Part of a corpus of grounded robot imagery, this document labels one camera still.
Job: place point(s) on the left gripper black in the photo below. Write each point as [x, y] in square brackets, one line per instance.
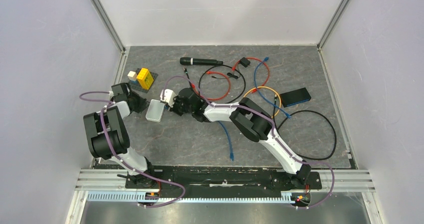
[144, 102]

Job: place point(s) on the cream toy brick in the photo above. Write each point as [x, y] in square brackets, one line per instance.
[132, 76]

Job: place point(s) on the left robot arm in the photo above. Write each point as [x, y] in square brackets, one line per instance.
[108, 138]

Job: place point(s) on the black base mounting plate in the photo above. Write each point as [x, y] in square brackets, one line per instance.
[219, 182]

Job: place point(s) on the black microphone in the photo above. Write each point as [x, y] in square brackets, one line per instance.
[187, 61]

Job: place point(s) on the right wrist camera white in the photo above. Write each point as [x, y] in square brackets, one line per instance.
[168, 96]

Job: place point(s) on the white network switch box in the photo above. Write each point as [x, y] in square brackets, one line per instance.
[155, 110]

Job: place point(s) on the yellow toy brick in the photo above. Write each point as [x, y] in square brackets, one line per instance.
[145, 78]

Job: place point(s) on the white cable duct strip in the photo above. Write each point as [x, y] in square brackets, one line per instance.
[142, 197]

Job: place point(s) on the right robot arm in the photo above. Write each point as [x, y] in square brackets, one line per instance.
[250, 119]

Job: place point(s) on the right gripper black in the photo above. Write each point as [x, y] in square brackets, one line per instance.
[173, 109]

